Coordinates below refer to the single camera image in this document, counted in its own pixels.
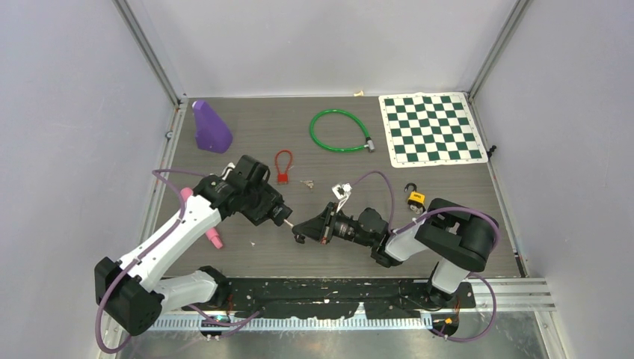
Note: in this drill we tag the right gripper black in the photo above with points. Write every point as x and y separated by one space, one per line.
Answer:
321 227

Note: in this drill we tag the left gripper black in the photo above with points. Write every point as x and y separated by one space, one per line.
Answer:
270 197

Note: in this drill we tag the small silver key bunch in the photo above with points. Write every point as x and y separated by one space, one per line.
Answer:
308 183

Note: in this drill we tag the yellow Opel padlock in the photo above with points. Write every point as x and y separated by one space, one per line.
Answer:
415 200

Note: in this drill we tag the black Kaijing padlock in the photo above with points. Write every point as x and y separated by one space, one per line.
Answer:
279 214

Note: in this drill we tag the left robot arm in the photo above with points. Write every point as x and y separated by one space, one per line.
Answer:
133 291

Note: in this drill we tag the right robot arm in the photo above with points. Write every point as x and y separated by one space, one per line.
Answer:
463 237

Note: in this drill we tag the pink marker pen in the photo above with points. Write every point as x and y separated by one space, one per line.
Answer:
211 234

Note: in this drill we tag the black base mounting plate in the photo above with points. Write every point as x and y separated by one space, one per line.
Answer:
336 298

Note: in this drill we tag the purple plastic cone block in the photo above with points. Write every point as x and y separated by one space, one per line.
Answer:
212 133

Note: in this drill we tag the green white chessboard mat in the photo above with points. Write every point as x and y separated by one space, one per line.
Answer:
431 129

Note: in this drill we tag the red cable padlock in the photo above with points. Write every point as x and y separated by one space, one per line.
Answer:
283 171

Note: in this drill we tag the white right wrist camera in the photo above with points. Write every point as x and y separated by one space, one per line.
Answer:
342 192

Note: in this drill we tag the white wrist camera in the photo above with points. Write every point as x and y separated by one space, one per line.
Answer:
230 167
342 192

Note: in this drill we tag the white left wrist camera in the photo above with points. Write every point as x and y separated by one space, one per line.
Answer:
230 167

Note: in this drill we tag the aluminium frame rail front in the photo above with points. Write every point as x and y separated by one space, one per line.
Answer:
502 294

